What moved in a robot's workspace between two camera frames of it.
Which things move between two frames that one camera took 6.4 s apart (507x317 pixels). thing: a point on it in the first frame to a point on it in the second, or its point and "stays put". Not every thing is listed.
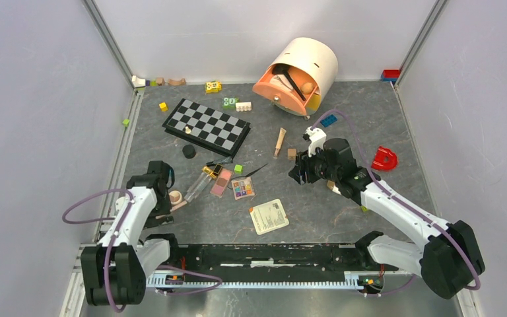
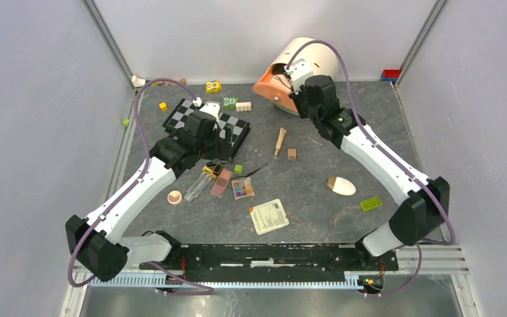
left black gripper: x=165 y=210 to x=214 y=153
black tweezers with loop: x=246 y=176 stays put
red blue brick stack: x=390 y=74 stays put
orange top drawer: x=286 y=87 stays put
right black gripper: x=302 y=164 to x=297 y=98
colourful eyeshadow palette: x=242 y=187 stays put
